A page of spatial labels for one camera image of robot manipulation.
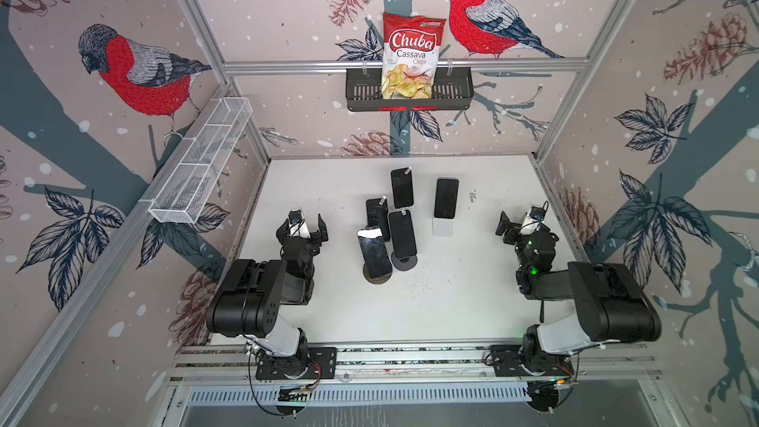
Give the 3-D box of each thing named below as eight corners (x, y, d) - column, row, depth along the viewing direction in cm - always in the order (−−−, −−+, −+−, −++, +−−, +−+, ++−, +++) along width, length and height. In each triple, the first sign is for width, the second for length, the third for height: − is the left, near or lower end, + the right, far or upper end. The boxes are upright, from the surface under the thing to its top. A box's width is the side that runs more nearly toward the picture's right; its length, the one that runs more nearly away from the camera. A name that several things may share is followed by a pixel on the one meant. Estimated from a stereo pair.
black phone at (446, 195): (433, 224, 102) (439, 196, 89) (431, 206, 107) (436, 178, 94) (453, 224, 102) (462, 196, 89) (450, 206, 107) (458, 178, 94)
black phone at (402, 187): (395, 210, 104) (396, 184, 93) (391, 195, 108) (391, 169, 97) (413, 208, 105) (415, 181, 93) (408, 193, 109) (410, 166, 98)
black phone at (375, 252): (369, 284, 88) (366, 268, 79) (360, 249, 96) (357, 230, 87) (391, 278, 90) (391, 261, 80) (380, 243, 97) (379, 224, 88)
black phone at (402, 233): (394, 266, 93) (395, 243, 81) (389, 237, 100) (389, 212, 88) (414, 263, 93) (417, 240, 82) (407, 234, 100) (410, 209, 88)
